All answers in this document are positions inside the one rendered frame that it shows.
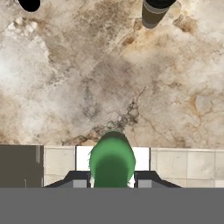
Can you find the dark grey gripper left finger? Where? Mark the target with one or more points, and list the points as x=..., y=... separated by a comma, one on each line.
x=78, y=179

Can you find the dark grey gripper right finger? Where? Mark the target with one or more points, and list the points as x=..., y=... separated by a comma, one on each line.
x=147, y=179

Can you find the green bottle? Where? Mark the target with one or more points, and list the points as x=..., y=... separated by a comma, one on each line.
x=112, y=163

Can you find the dark grey cabinet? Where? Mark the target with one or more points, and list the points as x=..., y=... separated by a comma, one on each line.
x=20, y=166

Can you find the dark olive can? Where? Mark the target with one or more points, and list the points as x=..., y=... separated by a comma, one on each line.
x=153, y=13

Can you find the black round object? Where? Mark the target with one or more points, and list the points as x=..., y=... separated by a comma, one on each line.
x=29, y=4

